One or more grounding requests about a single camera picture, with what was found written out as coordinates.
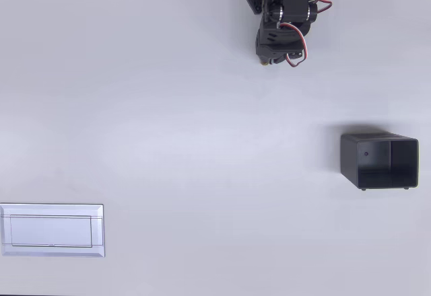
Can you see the black open box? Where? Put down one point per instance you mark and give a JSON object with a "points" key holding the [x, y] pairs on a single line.
{"points": [[380, 165]]}

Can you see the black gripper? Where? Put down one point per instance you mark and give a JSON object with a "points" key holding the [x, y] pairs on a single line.
{"points": [[271, 58]]}

